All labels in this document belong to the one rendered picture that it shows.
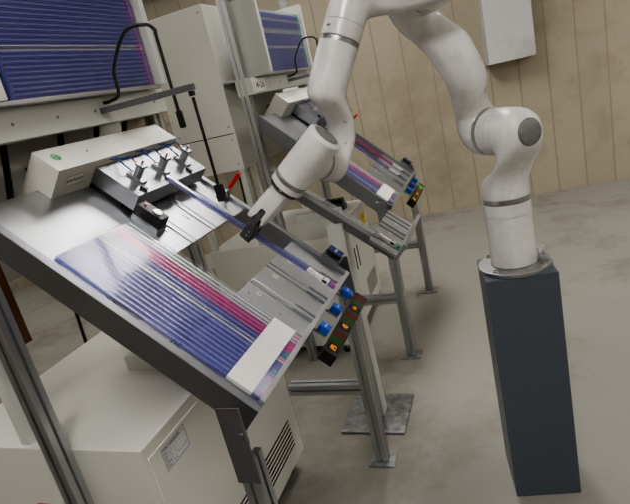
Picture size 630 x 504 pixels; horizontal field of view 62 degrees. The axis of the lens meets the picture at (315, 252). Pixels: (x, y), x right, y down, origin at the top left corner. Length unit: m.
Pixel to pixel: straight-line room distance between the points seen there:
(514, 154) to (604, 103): 3.65
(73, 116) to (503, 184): 1.08
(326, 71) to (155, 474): 0.96
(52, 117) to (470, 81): 0.98
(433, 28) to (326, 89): 0.32
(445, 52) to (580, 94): 3.64
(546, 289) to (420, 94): 3.40
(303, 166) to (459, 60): 0.44
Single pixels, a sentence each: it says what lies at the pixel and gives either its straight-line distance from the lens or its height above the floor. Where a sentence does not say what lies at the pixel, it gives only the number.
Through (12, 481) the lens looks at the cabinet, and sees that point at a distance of 1.65.
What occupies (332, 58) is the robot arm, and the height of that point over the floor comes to 1.32.
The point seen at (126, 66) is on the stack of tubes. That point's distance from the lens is 1.64.
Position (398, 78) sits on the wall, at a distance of 4.70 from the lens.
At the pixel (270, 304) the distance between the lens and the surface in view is 1.33.
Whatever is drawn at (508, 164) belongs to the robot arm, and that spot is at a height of 1.00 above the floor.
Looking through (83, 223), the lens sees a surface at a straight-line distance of 1.33.
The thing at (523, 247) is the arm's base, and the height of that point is 0.77.
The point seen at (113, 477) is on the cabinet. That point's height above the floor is 0.55.
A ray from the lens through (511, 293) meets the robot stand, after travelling 1.47.
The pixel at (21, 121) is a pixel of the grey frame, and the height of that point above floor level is 1.35.
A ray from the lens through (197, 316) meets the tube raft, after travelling 1.17.
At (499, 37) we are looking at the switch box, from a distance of 4.58.
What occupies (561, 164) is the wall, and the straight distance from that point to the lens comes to 4.95.
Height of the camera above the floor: 1.27
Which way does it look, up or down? 17 degrees down
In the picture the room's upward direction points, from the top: 14 degrees counter-clockwise
